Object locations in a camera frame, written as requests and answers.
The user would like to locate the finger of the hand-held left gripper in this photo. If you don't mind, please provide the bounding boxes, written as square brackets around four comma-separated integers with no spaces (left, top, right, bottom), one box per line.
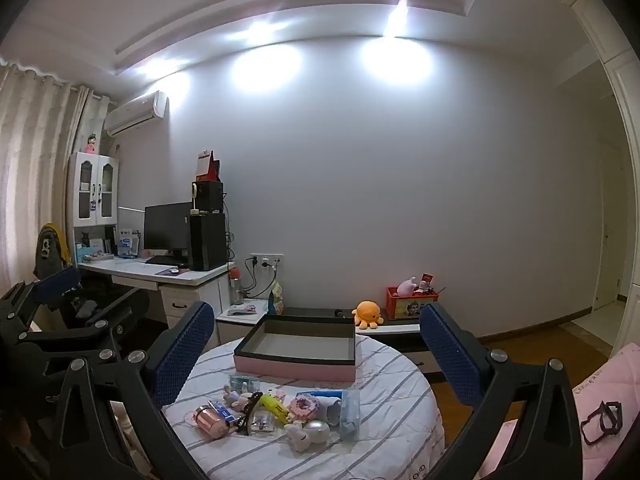
[15,287,151,361]
[0,266,85,341]

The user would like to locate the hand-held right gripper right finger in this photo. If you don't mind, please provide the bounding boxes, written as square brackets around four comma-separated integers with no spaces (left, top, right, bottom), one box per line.
[418,302,584,480]

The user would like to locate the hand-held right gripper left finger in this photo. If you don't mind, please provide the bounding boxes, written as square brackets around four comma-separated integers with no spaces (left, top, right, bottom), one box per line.
[49,301,217,480]

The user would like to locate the baby doll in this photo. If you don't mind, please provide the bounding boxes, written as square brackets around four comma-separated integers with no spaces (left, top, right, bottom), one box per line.
[222,385,252,412]

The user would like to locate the rose gold metal bottle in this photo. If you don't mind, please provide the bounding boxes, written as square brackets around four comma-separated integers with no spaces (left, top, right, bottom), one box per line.
[195,404,231,440]

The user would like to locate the black hair clip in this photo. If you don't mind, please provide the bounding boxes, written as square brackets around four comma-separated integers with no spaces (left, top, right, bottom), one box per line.
[235,392,264,434]

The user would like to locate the yellow highlighter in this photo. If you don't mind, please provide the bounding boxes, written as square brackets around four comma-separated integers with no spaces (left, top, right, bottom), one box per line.
[260,394,296,423]

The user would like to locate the pink box with black rim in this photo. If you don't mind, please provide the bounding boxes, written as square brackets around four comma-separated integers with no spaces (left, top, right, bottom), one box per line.
[234,315,357,382]

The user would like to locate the clear plastic box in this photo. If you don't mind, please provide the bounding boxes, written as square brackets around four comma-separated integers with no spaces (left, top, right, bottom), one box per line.
[340,389,362,441]

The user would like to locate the pink building block toy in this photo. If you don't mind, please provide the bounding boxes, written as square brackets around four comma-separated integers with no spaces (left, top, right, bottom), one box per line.
[290,395,321,419]

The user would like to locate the pearly oval case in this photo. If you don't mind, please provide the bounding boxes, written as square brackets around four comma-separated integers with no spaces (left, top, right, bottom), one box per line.
[302,420,331,444]

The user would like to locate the black office chair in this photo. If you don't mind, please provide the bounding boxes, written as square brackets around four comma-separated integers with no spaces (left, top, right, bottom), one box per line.
[32,222,151,332]

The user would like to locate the yellow patterned cloth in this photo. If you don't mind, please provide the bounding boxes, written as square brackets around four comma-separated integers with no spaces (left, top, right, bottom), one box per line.
[39,222,72,267]

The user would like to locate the low black-top bench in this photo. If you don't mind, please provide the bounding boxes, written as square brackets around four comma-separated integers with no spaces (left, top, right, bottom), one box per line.
[270,307,442,377]

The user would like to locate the white nightstand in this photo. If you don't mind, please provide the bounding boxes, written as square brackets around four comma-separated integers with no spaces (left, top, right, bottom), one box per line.
[215,300,272,357]

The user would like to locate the red storage box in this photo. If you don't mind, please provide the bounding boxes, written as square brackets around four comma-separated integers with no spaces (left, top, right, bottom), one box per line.
[386,287,440,321]

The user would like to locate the white desk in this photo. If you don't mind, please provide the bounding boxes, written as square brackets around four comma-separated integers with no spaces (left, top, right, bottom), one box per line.
[77,255,237,333]

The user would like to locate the blue white tube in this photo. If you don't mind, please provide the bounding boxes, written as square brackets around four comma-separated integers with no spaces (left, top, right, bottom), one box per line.
[210,400,242,424]

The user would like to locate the blue white carton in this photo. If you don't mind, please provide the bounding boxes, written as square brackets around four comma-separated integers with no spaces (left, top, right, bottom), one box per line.
[119,230,141,259]

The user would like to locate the orange octopus plush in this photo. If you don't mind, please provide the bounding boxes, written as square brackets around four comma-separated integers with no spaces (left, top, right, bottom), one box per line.
[352,301,386,331]

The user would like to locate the clear plastic packet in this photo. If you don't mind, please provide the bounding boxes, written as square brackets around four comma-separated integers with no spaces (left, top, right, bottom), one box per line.
[247,410,277,436]

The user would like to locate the white glass-door cabinet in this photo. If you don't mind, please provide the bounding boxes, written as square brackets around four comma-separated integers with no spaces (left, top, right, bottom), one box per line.
[67,152,121,226]

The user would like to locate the black computer tower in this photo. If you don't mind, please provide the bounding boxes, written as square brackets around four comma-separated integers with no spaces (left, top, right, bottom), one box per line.
[189,212,229,272]

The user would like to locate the beige curtain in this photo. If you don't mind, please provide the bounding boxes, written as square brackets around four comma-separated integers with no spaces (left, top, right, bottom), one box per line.
[0,60,109,311]

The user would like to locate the black computer monitor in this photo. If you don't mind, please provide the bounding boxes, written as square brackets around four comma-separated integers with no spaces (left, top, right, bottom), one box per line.
[144,202,194,257]

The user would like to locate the small white toy figure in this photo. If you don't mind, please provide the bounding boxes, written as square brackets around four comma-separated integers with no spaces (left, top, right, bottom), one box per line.
[285,422,309,454]

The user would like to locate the pink quilted pillow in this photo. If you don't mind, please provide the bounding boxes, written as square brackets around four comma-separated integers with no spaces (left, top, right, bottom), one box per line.
[477,342,640,480]

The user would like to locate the black speaker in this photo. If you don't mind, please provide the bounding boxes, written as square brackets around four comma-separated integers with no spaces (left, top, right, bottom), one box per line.
[192,181,225,213]

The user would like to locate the white air conditioner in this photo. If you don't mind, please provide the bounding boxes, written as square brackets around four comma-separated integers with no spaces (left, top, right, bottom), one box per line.
[104,91,169,137]

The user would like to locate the red desk calendar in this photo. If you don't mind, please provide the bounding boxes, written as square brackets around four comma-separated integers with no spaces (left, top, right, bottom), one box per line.
[196,150,224,183]

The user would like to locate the white door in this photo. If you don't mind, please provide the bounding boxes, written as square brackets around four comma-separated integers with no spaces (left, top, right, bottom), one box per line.
[594,145,632,313]

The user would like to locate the black power cables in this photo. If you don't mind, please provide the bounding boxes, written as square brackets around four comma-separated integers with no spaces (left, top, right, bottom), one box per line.
[225,200,279,301]

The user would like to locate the black frame object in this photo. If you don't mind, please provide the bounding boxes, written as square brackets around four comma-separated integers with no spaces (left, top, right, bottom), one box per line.
[580,400,624,447]

